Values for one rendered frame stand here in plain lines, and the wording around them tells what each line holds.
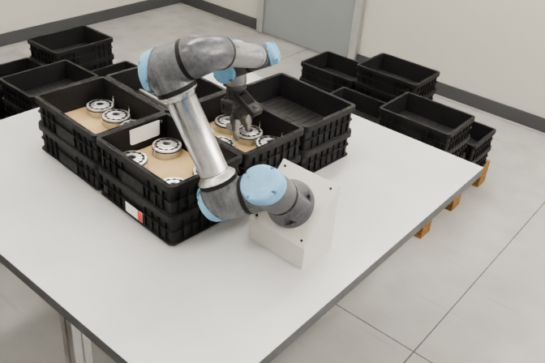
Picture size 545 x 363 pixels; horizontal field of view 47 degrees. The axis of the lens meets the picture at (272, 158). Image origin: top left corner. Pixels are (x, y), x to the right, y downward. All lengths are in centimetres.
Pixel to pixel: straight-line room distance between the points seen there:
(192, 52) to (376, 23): 361
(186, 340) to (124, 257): 39
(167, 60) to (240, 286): 68
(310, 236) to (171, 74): 63
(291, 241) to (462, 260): 154
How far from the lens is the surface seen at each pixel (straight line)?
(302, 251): 190
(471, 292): 313
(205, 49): 167
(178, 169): 213
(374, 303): 293
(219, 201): 180
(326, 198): 190
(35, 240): 209
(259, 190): 174
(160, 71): 170
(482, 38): 479
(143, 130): 223
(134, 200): 209
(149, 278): 190
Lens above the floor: 196
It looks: 31 degrees down
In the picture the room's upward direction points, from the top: 5 degrees clockwise
